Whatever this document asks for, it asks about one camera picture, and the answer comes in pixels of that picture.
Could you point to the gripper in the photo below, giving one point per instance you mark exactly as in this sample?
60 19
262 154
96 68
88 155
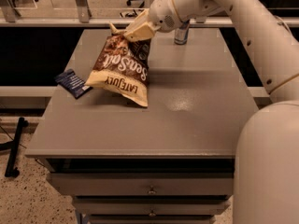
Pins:
161 16

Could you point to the brown sea salt chip bag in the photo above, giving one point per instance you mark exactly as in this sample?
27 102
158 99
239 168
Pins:
122 67

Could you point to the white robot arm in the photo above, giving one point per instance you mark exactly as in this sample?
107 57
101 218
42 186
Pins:
266 182

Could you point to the blue rxbar blueberry bar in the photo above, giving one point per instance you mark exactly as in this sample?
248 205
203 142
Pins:
72 83

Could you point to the blue silver energy drink can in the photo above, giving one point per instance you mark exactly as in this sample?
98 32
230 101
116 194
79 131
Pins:
181 33

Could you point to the black office chair centre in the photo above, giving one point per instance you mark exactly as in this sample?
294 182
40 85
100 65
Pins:
134 8

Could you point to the grey drawer cabinet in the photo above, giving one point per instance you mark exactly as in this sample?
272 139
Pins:
198 105

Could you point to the middle grey drawer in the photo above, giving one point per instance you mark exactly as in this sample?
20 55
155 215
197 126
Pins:
149 206

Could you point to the black stand leg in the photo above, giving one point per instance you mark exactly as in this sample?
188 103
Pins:
12 170

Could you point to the bottom grey drawer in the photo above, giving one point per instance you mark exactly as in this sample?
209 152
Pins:
151 220

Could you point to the grey railing frame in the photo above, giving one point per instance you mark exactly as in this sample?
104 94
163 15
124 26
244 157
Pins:
62 13

